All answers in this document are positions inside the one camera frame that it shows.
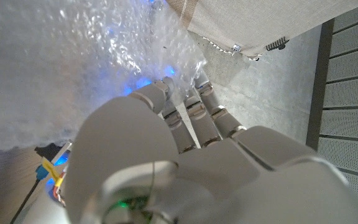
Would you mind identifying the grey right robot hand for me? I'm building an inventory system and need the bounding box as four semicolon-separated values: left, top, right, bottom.
34;140;74;206

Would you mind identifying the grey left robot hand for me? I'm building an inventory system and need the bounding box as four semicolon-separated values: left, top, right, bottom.
63;70;358;224

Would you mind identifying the clear bubble wrap sheet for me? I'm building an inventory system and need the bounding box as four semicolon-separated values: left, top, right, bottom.
0;0;207;155

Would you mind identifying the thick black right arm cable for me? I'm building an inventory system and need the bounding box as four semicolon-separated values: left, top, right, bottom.
9;178;42;224

